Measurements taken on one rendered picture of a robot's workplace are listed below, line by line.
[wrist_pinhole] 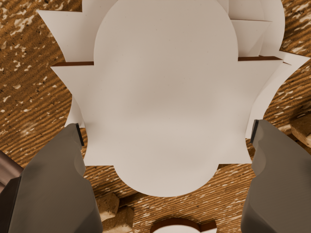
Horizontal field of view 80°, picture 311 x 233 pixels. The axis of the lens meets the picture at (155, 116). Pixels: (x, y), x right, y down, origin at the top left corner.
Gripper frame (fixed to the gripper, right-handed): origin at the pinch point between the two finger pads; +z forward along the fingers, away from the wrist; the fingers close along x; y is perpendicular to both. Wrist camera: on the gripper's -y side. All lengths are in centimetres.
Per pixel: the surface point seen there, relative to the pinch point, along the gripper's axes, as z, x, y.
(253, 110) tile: 2.8, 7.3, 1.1
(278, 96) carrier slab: 5.0, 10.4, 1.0
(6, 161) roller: 7.6, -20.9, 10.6
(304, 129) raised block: 3.2, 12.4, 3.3
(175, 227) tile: 3.9, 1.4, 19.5
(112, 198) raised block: 4.1, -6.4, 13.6
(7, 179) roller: 6.7, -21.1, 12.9
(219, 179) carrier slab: 5.0, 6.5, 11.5
